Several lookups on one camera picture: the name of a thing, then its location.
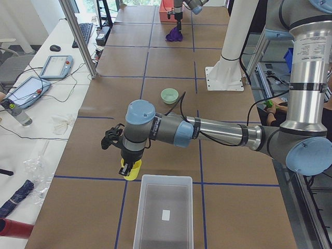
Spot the teach pendant tablet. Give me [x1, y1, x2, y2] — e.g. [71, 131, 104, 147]
[6, 76, 51, 109]
[40, 55, 73, 80]

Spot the clear water bottle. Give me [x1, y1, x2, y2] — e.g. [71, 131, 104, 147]
[1, 98, 32, 126]

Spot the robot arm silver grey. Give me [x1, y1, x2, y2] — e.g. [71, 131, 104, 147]
[117, 1, 331, 176]

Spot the purple cloth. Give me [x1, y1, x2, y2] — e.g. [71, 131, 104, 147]
[165, 27, 183, 42]

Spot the black keyboard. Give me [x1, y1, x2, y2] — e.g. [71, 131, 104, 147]
[79, 23, 93, 45]

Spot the mint green bowl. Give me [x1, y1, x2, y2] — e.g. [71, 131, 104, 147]
[160, 88, 179, 104]

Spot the red cylinder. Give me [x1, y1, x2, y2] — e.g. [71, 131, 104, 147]
[1, 218, 34, 239]

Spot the grey office chair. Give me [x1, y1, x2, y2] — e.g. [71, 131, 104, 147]
[1, 38, 34, 91]

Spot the black power box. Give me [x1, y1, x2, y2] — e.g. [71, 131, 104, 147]
[95, 26, 111, 46]

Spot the coral pink bin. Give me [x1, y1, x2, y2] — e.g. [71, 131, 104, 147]
[159, 0, 176, 22]

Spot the crumpled clear plastic wrap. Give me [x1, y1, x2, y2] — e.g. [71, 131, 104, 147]
[23, 156, 55, 206]

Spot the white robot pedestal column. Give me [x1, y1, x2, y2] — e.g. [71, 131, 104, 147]
[205, 0, 259, 91]

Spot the near teach pendant tablet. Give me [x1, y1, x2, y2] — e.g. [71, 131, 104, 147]
[6, 76, 51, 109]

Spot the yellow plastic cup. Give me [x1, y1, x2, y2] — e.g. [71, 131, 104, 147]
[119, 158, 142, 181]

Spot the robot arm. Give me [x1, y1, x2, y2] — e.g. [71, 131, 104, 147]
[168, 0, 209, 32]

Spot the clear plastic storage box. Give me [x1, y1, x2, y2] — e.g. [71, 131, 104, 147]
[133, 174, 194, 248]

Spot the green handheld object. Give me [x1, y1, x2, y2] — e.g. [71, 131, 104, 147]
[264, 100, 273, 108]

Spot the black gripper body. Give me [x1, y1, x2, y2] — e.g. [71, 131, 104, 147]
[174, 11, 183, 22]
[121, 150, 143, 164]

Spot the black computer mouse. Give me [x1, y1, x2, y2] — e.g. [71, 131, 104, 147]
[49, 45, 61, 52]

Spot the folded dark blue umbrella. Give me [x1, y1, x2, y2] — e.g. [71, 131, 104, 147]
[1, 179, 34, 218]

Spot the far teach pendant tablet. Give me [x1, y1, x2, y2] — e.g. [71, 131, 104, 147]
[40, 55, 73, 80]

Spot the aluminium frame post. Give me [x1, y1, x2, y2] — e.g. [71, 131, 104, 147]
[59, 0, 98, 79]

